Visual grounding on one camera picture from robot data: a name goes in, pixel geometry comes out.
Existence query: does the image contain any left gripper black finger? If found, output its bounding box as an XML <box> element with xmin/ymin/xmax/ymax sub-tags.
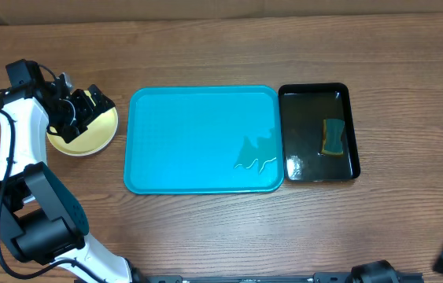
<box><xmin>88</xmin><ymin>84</ymin><xmax>115</xmax><ymax>118</ymax></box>
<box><xmin>69</xmin><ymin>89</ymin><xmax>97</xmax><ymax>132</ymax></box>

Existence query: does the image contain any yellow-green plate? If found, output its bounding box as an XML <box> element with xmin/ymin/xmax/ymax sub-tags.
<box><xmin>46</xmin><ymin>105</ymin><xmax>119</xmax><ymax>156</ymax></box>

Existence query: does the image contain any green yellow sponge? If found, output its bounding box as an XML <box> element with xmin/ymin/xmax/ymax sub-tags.
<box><xmin>321</xmin><ymin>119</ymin><xmax>345</xmax><ymax>156</ymax></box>

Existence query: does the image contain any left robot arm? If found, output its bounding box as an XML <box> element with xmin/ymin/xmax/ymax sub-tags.
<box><xmin>0</xmin><ymin>72</ymin><xmax>145</xmax><ymax>282</ymax></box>

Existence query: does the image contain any blue plastic tray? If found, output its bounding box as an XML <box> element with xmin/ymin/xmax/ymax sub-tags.
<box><xmin>124</xmin><ymin>86</ymin><xmax>284</xmax><ymax>195</ymax></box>

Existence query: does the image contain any black water tray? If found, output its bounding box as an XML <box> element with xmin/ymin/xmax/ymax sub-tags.
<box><xmin>279</xmin><ymin>83</ymin><xmax>360</xmax><ymax>182</ymax></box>

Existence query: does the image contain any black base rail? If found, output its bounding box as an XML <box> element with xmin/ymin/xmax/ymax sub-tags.
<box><xmin>143</xmin><ymin>272</ymin><xmax>360</xmax><ymax>283</ymax></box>

